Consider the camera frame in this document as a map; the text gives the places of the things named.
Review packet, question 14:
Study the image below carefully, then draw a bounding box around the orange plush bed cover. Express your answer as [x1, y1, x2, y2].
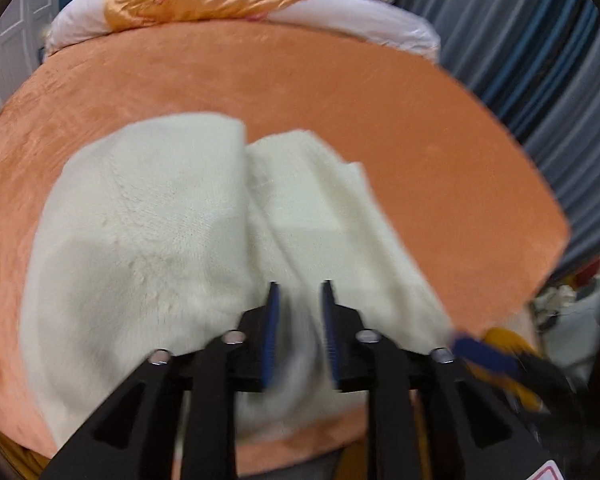
[0, 21, 569, 456]

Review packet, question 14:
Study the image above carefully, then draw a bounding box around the cream knit cardigan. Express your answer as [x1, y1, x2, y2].
[20, 113, 452, 444]

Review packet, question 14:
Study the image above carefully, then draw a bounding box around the blue grey curtain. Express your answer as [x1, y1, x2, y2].
[398, 0, 600, 275]

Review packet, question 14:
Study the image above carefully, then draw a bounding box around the white wardrobe with red tags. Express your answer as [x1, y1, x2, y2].
[0, 0, 58, 110]

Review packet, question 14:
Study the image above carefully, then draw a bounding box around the white pillow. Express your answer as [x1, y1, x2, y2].
[44, 0, 441, 61]

